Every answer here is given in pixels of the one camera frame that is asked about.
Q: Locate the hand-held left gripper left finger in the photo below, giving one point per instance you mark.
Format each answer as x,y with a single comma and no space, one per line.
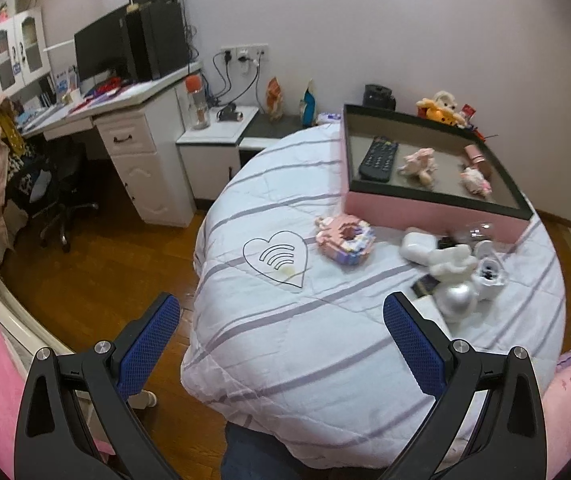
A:
148,345

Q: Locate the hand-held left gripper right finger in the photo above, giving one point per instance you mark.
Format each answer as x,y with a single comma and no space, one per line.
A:
413,345

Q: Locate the blue packet with gold edges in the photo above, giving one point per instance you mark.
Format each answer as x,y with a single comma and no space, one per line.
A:
425,288

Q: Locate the white earbud case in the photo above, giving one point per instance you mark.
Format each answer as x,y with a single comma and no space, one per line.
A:
418,246

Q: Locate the white cup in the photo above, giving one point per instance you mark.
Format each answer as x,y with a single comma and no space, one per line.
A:
489,280

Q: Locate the pink box with dark rim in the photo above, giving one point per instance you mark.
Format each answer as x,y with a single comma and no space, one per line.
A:
415,212

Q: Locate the person's leg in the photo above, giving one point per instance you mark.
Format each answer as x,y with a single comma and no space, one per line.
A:
275,455

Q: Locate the small pink figure toy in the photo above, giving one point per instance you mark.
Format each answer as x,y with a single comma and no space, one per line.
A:
476,182

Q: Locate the pink pony plush toy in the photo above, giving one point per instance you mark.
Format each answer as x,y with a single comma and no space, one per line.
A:
419,166

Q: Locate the white desk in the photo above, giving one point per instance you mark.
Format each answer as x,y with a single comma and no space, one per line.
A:
150,160

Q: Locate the black office chair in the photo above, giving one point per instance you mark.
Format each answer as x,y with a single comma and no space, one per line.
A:
50,185

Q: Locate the black remote control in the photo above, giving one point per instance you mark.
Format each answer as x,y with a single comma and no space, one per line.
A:
379,159

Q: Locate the pink cylinder bottle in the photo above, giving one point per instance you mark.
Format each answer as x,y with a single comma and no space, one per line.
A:
476,156

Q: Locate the white nightstand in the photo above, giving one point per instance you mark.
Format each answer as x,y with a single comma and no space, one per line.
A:
213,165

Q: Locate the red orange box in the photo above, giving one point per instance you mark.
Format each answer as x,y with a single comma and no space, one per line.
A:
471,119

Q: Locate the yellow and white plush toy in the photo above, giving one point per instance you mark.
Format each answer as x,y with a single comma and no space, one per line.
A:
440,107

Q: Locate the bottle with orange cap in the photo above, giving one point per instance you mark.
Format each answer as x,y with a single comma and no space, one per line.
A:
198,105

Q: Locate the small black device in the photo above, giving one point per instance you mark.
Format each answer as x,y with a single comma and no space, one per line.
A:
229,112

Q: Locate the orange snack bag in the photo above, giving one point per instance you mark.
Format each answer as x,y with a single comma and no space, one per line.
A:
275,100

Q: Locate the black computer monitor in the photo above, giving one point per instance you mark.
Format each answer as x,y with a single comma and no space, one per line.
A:
97,55

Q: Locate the black computer tower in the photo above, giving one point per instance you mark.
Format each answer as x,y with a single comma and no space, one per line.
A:
158,42

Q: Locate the white wall socket strip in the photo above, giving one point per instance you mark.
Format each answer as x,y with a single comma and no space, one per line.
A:
245,52

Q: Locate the white wall cabinet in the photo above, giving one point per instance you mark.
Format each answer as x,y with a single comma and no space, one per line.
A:
15,50

